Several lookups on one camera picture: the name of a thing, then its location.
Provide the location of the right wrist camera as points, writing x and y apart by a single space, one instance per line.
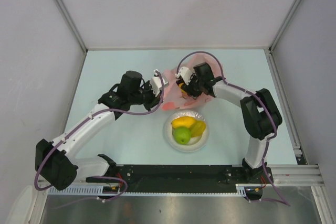
185 74

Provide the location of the yellow fake mango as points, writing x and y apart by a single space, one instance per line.
184 121

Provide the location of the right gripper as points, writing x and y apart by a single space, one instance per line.
188 89

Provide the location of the white cable duct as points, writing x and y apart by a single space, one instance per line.
109 191

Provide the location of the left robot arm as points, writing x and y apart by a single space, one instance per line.
56 163

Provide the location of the pink plastic bag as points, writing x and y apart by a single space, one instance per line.
173 98

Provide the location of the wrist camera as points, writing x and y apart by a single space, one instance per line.
157 82
185 74

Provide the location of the white paper plate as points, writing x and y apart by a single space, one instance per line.
195 143

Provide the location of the green fake apple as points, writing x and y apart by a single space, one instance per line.
182 135

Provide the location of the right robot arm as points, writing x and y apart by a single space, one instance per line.
261 115

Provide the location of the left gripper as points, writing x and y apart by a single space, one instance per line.
154 100

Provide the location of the orange fake fruit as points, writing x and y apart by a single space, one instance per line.
181 87

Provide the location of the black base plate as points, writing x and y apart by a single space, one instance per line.
190 179

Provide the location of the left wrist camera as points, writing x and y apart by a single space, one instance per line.
157 82

